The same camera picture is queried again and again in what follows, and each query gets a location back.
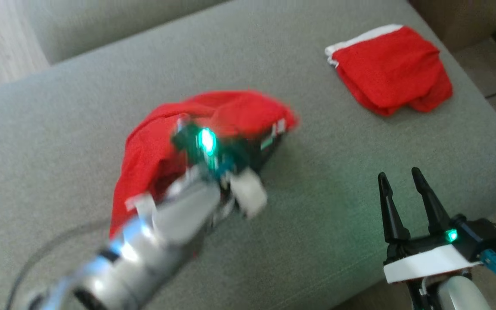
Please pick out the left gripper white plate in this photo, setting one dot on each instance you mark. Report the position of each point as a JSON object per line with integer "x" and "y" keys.
{"x": 213, "y": 150}

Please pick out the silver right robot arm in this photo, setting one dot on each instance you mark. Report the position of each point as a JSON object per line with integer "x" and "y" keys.
{"x": 459, "y": 297}

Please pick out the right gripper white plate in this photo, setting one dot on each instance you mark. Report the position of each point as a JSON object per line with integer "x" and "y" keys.
{"x": 424, "y": 262}

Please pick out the red shorts with white stripe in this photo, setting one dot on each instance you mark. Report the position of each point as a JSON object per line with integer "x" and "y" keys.
{"x": 394, "y": 69}

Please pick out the beige sofa backrest panel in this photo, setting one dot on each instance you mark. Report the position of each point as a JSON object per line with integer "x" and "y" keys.
{"x": 459, "y": 17}

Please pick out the grey stitched sofa seat cushion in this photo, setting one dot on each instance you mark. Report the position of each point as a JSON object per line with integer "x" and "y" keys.
{"x": 123, "y": 21}

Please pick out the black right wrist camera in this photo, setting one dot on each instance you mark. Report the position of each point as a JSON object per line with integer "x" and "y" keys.
{"x": 480, "y": 237}

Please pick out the red white-trimmed sports jersey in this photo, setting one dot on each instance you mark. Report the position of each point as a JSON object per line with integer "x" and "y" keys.
{"x": 230, "y": 112}

